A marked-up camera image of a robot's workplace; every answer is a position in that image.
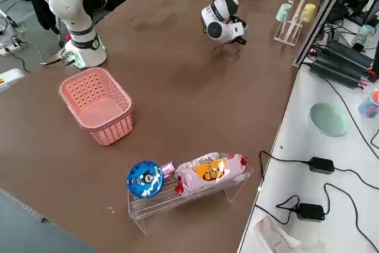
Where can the green ceramic cup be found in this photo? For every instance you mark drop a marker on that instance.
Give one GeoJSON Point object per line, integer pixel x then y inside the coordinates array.
{"type": "Point", "coordinates": [283, 12]}

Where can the blue pen cup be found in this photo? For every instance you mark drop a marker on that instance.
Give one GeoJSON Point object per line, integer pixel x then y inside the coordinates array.
{"type": "Point", "coordinates": [368, 109]}

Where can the yellow ceramic cup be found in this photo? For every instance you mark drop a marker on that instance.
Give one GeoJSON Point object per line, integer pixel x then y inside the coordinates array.
{"type": "Point", "coordinates": [309, 12]}

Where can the purple snack packet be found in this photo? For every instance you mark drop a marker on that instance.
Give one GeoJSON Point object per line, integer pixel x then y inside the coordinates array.
{"type": "Point", "coordinates": [168, 168]}

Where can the white plastic bag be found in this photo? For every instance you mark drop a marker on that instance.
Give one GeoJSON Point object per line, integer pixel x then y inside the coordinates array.
{"type": "Point", "coordinates": [272, 235]}

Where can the blue round snack packet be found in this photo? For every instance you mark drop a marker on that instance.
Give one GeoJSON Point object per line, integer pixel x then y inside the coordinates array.
{"type": "Point", "coordinates": [145, 179]}

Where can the pink snack packet orange label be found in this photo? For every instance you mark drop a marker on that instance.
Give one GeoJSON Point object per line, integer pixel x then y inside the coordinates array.
{"type": "Point", "coordinates": [189, 180]}

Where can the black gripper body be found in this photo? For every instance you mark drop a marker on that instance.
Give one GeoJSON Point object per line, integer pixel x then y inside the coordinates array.
{"type": "Point", "coordinates": [240, 20]}

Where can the clear acrylic snack shelf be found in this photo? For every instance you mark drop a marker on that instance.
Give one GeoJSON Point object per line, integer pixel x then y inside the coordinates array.
{"type": "Point", "coordinates": [177, 202]}

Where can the white power strip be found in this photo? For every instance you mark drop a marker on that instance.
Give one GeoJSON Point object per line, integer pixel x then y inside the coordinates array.
{"type": "Point", "coordinates": [9, 48]}

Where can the clear plastic water bottle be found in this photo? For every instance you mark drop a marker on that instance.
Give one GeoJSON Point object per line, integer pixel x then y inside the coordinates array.
{"type": "Point", "coordinates": [367, 31]}

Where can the aluminium frame rail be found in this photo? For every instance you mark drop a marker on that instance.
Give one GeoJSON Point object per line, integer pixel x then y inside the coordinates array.
{"type": "Point", "coordinates": [17, 202]}

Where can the white side table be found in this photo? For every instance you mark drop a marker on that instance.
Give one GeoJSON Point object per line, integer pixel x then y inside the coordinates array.
{"type": "Point", "coordinates": [296, 122]}

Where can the green ceramic bowl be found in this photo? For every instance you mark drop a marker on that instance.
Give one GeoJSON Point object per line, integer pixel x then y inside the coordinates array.
{"type": "Point", "coordinates": [328, 119]}

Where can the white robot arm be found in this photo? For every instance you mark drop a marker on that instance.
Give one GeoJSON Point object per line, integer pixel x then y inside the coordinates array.
{"type": "Point", "coordinates": [74, 13]}

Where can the pink plastic basket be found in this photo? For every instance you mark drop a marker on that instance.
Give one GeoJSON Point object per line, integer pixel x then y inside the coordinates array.
{"type": "Point", "coordinates": [97, 108]}

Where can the white box with yellow label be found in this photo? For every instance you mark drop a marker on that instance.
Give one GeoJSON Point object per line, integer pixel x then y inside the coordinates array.
{"type": "Point", "coordinates": [12, 76]}

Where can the black power supply unit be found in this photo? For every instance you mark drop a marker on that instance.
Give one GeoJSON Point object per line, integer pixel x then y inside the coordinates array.
{"type": "Point", "coordinates": [337, 72]}
{"type": "Point", "coordinates": [352, 54]}

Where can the white snack packet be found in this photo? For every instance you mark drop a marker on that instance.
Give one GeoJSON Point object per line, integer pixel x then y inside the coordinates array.
{"type": "Point", "coordinates": [204, 158]}

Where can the aluminium camera post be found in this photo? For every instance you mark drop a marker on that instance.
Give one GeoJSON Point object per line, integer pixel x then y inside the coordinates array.
{"type": "Point", "coordinates": [321, 22]}

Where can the black power adapter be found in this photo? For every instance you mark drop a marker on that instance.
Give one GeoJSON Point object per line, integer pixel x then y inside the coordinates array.
{"type": "Point", "coordinates": [321, 165]}
{"type": "Point", "coordinates": [311, 212]}

